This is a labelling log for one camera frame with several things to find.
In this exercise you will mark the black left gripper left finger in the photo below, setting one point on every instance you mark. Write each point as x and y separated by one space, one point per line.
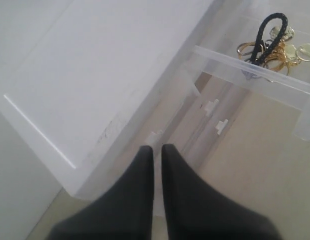
124 212

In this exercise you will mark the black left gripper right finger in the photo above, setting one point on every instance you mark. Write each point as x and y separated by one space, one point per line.
196 211

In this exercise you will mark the white translucent drawer cabinet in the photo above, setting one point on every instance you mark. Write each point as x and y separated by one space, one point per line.
96 75

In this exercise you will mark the small drawer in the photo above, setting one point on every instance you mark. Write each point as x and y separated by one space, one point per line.
253 74
166 116

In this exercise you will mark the gold keychain with black strap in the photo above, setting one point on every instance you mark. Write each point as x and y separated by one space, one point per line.
274 53

